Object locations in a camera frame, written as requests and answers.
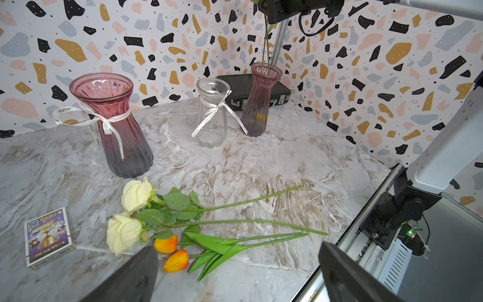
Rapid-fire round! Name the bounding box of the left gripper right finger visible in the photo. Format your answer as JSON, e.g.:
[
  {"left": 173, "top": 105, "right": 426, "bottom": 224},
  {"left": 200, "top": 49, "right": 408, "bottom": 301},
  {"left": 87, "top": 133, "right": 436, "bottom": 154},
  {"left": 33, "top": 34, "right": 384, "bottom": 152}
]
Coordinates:
[{"left": 318, "top": 242, "right": 401, "bottom": 302}]

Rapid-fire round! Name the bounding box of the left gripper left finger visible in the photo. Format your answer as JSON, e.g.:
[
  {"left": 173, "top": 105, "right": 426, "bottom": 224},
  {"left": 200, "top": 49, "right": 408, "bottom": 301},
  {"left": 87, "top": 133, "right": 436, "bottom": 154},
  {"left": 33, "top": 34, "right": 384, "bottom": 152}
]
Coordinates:
[{"left": 82, "top": 247, "right": 159, "bottom": 301}]

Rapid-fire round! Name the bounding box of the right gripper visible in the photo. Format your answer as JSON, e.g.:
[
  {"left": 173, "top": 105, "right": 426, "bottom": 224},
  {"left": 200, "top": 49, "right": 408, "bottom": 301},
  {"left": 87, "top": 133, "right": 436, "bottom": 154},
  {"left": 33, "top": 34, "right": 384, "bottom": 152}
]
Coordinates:
[{"left": 258, "top": 0, "right": 345, "bottom": 25}]

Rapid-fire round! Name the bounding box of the white rose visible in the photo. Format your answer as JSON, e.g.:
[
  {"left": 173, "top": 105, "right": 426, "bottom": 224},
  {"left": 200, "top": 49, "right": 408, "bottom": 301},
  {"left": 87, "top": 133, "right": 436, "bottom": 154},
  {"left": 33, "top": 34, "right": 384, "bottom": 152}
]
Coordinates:
[
  {"left": 121, "top": 178, "right": 304, "bottom": 215},
  {"left": 106, "top": 213, "right": 328, "bottom": 256}
]

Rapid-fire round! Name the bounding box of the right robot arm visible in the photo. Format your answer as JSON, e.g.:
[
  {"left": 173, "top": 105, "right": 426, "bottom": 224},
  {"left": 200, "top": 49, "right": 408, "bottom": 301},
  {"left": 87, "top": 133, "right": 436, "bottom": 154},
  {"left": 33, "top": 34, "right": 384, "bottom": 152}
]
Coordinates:
[{"left": 258, "top": 1, "right": 482, "bottom": 249}]

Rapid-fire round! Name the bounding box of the black case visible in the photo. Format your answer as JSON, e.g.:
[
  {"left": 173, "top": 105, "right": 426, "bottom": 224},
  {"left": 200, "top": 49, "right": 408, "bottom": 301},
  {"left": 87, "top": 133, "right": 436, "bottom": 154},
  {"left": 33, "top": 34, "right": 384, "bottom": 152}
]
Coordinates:
[{"left": 217, "top": 74, "right": 291, "bottom": 111}]

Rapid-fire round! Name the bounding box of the playing card box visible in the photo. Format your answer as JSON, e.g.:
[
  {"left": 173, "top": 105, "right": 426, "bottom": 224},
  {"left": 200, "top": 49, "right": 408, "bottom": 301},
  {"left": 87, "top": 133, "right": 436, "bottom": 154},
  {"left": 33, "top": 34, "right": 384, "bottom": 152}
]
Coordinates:
[{"left": 24, "top": 207, "right": 76, "bottom": 269}]

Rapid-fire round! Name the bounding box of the purple glass vase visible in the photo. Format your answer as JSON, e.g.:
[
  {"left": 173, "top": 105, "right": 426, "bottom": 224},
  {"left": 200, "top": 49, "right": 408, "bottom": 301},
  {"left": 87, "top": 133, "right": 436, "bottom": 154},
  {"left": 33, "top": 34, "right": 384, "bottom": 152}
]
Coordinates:
[{"left": 241, "top": 62, "right": 282, "bottom": 137}]

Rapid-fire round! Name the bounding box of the clear glass vase with ribbon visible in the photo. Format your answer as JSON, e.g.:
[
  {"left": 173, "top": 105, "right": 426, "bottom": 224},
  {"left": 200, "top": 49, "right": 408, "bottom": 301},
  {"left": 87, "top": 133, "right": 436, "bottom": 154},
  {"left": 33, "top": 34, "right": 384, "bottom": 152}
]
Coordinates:
[{"left": 191, "top": 78, "right": 248, "bottom": 148}]

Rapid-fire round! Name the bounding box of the red glass vase with ribbon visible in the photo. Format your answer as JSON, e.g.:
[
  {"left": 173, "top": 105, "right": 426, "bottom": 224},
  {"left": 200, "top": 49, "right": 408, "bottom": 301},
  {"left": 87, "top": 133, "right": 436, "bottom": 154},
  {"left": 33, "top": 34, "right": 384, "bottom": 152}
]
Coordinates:
[{"left": 52, "top": 72, "right": 153, "bottom": 178}]

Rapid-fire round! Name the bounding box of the aluminium front rail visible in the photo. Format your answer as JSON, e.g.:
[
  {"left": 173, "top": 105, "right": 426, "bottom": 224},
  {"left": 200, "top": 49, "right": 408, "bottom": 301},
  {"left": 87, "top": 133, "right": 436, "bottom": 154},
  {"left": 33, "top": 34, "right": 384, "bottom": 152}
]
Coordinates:
[{"left": 290, "top": 162, "right": 483, "bottom": 302}]

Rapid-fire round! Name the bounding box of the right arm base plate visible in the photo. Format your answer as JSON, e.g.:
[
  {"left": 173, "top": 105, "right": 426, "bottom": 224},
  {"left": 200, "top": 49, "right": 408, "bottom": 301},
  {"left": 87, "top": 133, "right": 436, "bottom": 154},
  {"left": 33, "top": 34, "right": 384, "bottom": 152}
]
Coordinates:
[{"left": 359, "top": 192, "right": 399, "bottom": 250}]

